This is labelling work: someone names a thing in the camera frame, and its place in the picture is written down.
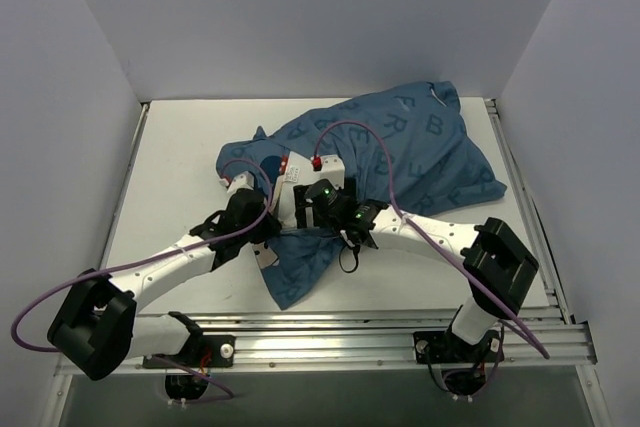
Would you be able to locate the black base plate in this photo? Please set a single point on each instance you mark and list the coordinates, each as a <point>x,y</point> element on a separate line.
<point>207,351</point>
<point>442,347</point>

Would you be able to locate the blue patterned pillowcase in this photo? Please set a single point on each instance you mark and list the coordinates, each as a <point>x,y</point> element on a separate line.
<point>408,144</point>

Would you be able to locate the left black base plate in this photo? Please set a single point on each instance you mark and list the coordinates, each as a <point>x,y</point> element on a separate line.
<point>207,351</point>

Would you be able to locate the aluminium right side rail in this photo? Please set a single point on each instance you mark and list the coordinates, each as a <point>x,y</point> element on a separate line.
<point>530,217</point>

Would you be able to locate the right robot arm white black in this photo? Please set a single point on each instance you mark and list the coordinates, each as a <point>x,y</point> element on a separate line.
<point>499,268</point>

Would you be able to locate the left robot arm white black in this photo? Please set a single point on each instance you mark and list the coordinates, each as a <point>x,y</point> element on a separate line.
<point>99,324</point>

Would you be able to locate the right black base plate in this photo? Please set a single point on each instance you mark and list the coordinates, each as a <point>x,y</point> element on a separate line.
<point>442,347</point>

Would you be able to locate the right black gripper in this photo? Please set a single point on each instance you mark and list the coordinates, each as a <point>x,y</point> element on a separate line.
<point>304,214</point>

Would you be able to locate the aluminium rail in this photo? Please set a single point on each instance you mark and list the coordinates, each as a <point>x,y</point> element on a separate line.
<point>136,140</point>
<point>530,217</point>

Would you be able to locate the aluminium left side rail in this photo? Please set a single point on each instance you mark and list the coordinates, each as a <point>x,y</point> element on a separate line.
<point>136,140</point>

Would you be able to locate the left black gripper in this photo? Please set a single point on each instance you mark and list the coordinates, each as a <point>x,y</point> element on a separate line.
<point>228,180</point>

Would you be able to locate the aluminium front rail frame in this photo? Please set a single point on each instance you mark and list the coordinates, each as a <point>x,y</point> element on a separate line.
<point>359,341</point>

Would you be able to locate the white pillow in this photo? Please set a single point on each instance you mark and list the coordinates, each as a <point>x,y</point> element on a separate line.
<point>295,171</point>

